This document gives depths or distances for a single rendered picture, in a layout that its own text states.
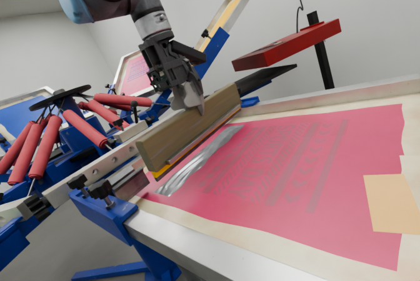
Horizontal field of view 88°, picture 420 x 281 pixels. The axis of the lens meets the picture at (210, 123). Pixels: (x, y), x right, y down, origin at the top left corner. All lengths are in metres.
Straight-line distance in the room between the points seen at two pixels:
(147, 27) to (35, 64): 4.44
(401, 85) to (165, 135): 0.55
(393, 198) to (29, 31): 5.08
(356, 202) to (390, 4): 2.12
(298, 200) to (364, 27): 2.13
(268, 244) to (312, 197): 0.10
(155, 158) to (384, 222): 0.38
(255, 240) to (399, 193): 0.20
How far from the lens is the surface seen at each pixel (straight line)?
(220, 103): 0.63
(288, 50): 1.49
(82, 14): 0.49
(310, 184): 0.41
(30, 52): 4.97
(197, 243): 0.34
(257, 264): 0.28
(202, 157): 0.62
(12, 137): 2.21
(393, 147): 0.48
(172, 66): 0.51
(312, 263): 0.32
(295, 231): 0.35
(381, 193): 0.39
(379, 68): 2.48
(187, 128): 0.53
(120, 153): 0.83
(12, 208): 0.85
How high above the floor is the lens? 1.21
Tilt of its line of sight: 16 degrees down
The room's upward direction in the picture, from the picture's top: 23 degrees counter-clockwise
